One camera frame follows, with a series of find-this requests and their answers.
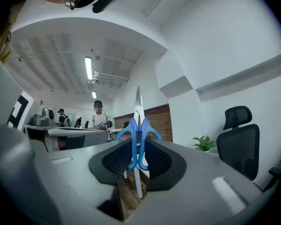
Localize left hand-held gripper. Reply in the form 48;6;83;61
0;45;36;132

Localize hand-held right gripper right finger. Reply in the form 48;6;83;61
125;137;263;225

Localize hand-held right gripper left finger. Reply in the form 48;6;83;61
48;137;133;225

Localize blue-handled scissors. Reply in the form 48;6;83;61
114;85;163;172

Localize green potted plant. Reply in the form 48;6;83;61
192;135;217;152

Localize white desk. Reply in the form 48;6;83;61
23;123;110;151

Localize grey desktop machine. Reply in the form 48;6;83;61
31;107;56;127

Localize yellow plaid shirt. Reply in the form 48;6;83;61
0;0;26;64

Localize black mesh office chair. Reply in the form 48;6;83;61
216;105;260;181

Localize white ceiling pipes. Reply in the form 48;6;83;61
93;71;129;83

